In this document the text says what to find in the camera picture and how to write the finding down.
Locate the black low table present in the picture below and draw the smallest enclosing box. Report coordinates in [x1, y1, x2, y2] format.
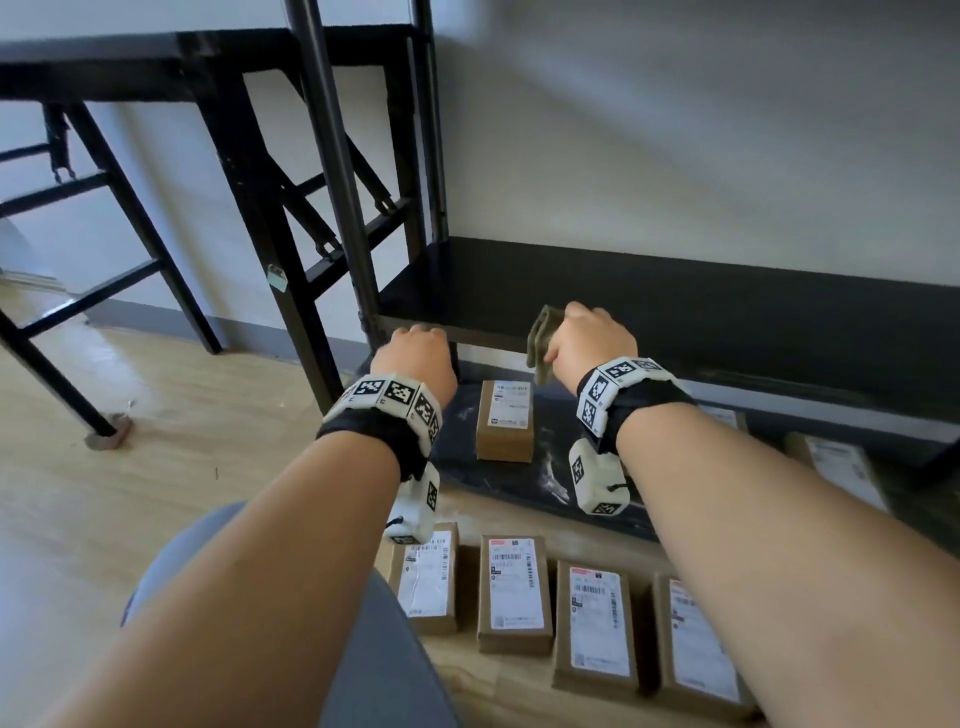
[0, 26, 421, 440]

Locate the white marker cube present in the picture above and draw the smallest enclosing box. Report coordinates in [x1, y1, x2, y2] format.
[567, 438, 631, 517]

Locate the brown cardboard box white label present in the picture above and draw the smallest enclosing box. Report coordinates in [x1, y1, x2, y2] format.
[552, 560, 640, 703]
[477, 534, 555, 656]
[650, 573, 759, 721]
[388, 522, 460, 637]

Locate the person's left hand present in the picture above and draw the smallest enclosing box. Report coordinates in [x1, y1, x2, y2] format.
[371, 324, 459, 410]

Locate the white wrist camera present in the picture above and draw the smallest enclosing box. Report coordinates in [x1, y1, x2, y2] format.
[382, 461, 442, 547]

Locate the person's right hand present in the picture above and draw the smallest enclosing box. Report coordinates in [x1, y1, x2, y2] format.
[543, 301, 639, 395]

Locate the green and pink cleaning cloth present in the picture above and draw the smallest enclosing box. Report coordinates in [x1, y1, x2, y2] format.
[524, 305, 568, 388]

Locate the person's left forearm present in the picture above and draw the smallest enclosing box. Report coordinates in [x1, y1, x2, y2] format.
[44, 431, 403, 728]

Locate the dark metal shelf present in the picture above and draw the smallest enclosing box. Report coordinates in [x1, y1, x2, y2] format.
[283, 0, 960, 560]

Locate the person's right forearm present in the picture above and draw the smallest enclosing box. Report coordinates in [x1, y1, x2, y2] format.
[614, 404, 960, 728]

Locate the person's blue jeans leg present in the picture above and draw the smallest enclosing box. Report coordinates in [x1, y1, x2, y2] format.
[119, 500, 459, 728]

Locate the group of brown cardboard boxes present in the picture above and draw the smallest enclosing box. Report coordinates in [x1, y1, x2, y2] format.
[476, 380, 890, 515]

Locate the black marker wristband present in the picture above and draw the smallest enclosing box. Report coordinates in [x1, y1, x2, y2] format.
[575, 356, 695, 455]
[316, 372, 444, 481]

